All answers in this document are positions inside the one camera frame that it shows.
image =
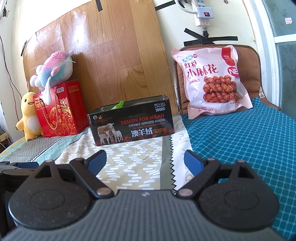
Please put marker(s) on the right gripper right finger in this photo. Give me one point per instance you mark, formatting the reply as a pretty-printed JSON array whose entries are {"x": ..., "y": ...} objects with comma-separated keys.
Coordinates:
[{"x": 204, "y": 172}]

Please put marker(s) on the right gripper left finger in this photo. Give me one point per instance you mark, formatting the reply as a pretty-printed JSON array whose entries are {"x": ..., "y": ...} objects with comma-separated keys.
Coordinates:
[{"x": 86, "y": 171}]

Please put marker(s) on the patterned bed sheet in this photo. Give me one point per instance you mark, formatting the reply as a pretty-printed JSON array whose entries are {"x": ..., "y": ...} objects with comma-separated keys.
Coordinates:
[{"x": 149, "y": 164}]

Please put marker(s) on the yellow duck plush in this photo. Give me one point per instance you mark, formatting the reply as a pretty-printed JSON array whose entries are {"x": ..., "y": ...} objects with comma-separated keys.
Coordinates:
[{"x": 29, "y": 123}]

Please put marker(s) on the red gift box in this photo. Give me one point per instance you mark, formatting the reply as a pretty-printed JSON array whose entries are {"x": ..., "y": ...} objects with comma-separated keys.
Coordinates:
[{"x": 66, "y": 114}]

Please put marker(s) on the teal patterned cloth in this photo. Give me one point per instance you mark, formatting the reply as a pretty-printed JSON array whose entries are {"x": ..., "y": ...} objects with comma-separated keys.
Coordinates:
[{"x": 262, "y": 136}]

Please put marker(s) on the black sheep print box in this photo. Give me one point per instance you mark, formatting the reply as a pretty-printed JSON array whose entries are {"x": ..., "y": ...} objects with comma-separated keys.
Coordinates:
[{"x": 138, "y": 119}]

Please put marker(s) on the pink fried twist snack bag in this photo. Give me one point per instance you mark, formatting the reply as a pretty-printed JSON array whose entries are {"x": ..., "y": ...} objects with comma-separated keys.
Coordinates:
[{"x": 211, "y": 81}]

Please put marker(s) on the pastel plush toy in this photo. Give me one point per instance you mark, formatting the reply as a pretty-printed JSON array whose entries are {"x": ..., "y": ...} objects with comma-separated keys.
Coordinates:
[{"x": 57, "y": 69}]

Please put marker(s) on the brown cushion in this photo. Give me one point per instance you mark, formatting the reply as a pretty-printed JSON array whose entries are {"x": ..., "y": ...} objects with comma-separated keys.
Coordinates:
[{"x": 249, "y": 69}]

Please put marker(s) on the wooden board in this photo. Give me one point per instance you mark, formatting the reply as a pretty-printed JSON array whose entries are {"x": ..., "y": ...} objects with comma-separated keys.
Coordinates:
[{"x": 119, "y": 52}]

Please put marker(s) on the white power strip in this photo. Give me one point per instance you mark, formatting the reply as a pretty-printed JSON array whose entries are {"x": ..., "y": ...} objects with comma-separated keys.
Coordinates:
[{"x": 202, "y": 14}]

